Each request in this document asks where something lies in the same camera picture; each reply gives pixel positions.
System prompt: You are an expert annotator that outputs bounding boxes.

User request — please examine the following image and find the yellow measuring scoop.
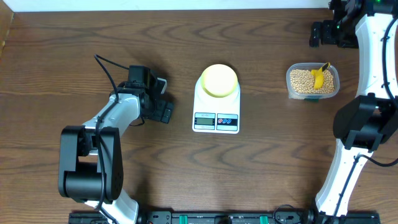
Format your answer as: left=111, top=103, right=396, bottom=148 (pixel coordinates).
left=310, top=62, right=330, bottom=90

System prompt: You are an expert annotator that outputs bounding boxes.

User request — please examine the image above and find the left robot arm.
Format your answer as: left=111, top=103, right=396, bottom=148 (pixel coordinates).
left=58, top=80, right=173, bottom=223

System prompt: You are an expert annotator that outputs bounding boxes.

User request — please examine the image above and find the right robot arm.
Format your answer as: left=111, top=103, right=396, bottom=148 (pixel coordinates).
left=304, top=0, right=397, bottom=223

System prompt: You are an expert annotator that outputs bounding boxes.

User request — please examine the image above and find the white digital kitchen scale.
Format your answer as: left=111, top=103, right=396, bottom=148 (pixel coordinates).
left=192, top=77, right=241, bottom=134

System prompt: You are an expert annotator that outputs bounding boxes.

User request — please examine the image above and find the yellow bowl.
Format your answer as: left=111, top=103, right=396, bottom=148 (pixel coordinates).
left=200, top=64, right=238, bottom=98

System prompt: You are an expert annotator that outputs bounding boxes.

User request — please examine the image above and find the clear plastic container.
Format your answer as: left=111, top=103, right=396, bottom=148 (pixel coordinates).
left=286, top=62, right=340, bottom=100

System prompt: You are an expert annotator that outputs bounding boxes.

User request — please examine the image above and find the soybeans pile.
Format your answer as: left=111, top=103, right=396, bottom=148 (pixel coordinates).
left=290, top=69, right=335, bottom=94

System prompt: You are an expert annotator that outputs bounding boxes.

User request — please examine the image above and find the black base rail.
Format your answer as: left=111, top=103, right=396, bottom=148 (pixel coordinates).
left=68, top=210, right=382, bottom=224

